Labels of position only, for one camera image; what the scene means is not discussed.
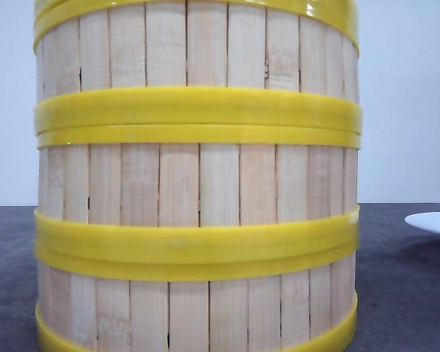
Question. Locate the front bamboo steamer basket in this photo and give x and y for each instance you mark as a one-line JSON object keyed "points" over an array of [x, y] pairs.
{"points": [[309, 310]]}

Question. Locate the white plate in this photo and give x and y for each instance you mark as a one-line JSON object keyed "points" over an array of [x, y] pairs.
{"points": [[429, 221]]}

